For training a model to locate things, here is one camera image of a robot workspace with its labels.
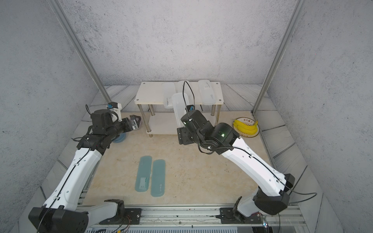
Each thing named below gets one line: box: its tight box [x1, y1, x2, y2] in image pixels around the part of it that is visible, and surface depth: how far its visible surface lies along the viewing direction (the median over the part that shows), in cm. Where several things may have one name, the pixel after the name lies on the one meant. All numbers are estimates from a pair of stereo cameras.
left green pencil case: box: [135, 155, 153, 193], surface depth 90 cm
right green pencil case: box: [150, 159, 166, 198], surface depth 88 cm
